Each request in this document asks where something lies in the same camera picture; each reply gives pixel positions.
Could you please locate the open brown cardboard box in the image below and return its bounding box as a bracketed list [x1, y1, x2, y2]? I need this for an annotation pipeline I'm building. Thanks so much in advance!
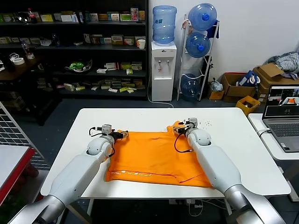
[221, 73, 256, 103]

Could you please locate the grey open laptop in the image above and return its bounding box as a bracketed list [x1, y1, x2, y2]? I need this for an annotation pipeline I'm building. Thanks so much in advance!
[262, 84, 299, 153]

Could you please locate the white laptop cable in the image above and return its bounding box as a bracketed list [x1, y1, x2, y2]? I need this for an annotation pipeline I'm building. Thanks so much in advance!
[256, 127, 271, 136]

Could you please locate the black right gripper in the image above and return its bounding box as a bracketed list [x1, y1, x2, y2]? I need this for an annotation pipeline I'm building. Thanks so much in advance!
[172, 123, 190, 135]

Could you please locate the white metal jug rack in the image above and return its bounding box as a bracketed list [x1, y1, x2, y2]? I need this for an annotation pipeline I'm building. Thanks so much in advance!
[177, 14, 220, 102]

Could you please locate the white wire grid panel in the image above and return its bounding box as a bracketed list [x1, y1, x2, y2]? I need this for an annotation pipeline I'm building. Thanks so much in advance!
[0, 100, 45, 161]

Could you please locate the brown wooden table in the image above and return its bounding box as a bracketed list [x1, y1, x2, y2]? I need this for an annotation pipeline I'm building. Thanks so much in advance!
[0, 55, 63, 126]

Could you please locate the shiny glass globe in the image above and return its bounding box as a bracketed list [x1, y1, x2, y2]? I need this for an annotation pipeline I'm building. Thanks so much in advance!
[16, 12, 30, 23]

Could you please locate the large brown cardboard box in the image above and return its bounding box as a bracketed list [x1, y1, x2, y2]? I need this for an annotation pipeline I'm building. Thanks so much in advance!
[253, 63, 299, 103]

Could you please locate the dark blue bottle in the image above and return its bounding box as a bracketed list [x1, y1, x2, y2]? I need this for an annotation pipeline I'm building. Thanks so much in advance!
[51, 34, 61, 48]

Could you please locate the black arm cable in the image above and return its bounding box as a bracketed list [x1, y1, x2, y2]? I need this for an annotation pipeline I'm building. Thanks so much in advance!
[174, 133, 194, 154]
[88, 127, 115, 158]

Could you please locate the white dispenser power cable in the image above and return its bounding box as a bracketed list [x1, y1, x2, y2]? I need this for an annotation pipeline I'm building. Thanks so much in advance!
[147, 76, 175, 109]

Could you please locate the black shelving unit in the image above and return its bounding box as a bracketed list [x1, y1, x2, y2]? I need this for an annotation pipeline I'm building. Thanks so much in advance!
[0, 0, 150, 101]

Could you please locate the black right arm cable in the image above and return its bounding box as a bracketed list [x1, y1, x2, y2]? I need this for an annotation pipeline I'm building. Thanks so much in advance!
[174, 133, 194, 154]

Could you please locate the black cylinder flask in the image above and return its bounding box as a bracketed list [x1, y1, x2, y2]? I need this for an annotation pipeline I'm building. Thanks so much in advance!
[1, 54, 16, 72]

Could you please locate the orange t-shirt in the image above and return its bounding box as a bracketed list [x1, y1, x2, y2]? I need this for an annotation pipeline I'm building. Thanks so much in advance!
[104, 120, 214, 189]

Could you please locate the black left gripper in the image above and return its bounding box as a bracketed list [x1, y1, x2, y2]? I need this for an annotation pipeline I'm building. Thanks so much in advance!
[111, 131, 129, 141]

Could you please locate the upright blue water jug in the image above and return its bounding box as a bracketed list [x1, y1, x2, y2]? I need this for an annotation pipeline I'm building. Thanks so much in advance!
[152, 6, 177, 45]

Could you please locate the small cardboard box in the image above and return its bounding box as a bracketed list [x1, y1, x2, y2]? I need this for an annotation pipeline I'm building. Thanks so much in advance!
[207, 89, 225, 101]

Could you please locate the white power strip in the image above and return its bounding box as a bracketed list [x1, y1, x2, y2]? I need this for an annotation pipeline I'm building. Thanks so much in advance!
[168, 199, 204, 206]

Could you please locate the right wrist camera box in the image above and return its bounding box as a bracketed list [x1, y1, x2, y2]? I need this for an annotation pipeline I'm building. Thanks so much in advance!
[186, 117, 199, 129]

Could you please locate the white water dispenser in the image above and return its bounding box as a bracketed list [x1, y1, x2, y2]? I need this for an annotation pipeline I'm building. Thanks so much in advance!
[150, 42, 177, 102]

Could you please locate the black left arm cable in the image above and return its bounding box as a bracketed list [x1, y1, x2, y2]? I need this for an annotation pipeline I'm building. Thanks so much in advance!
[88, 127, 115, 158]

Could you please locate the red framed white cart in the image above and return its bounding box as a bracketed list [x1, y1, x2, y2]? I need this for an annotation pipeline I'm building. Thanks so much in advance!
[0, 144, 45, 210]

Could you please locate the cola bottle red label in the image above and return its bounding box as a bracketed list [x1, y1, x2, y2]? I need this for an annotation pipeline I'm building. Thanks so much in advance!
[28, 8, 38, 24]

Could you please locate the blue shopping bag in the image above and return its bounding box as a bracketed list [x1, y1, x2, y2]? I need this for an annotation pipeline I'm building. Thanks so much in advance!
[236, 70, 260, 88]

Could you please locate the white side table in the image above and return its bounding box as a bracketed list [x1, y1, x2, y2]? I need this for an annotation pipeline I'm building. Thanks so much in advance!
[247, 112, 299, 203]

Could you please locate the yellow plastic bin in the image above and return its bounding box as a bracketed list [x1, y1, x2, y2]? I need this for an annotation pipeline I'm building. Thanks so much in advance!
[235, 95, 260, 117]

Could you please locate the crumpled clear plastic bag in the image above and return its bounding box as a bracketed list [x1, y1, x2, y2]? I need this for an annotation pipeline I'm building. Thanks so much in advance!
[209, 78, 223, 92]

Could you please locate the pile of striped clothes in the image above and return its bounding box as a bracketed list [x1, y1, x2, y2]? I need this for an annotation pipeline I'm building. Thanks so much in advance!
[266, 51, 299, 79]

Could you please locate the pink print box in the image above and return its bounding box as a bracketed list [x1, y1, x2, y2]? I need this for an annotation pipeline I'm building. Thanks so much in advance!
[130, 7, 139, 22]

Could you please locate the clear plastic bottle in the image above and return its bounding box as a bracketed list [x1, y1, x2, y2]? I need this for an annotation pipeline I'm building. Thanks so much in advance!
[21, 42, 36, 60]

